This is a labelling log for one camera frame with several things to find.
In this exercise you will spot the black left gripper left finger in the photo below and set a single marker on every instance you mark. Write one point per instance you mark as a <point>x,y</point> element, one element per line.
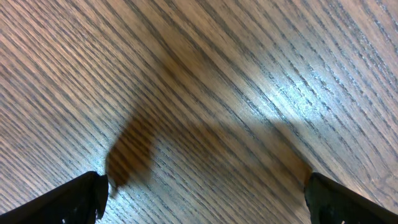
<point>81,200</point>

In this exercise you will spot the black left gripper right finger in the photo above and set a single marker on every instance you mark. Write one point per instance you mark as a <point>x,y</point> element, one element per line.
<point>331,202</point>

